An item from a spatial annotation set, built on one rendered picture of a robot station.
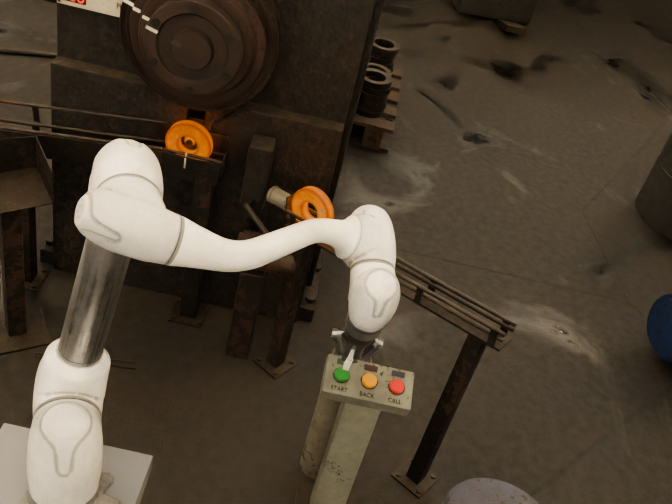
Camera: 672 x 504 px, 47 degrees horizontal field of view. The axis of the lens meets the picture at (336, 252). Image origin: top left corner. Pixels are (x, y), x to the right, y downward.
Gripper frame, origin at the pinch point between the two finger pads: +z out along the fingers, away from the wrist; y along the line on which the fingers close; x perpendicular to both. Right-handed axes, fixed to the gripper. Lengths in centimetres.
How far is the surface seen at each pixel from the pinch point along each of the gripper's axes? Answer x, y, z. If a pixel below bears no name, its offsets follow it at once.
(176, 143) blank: -72, 65, 22
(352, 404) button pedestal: 5.9, -4.5, 14.1
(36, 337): -20, 101, 80
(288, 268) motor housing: -46, 20, 40
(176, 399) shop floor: -7, 48, 76
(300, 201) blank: -58, 21, 18
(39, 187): -46, 101, 25
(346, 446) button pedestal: 11.9, -6.6, 30.5
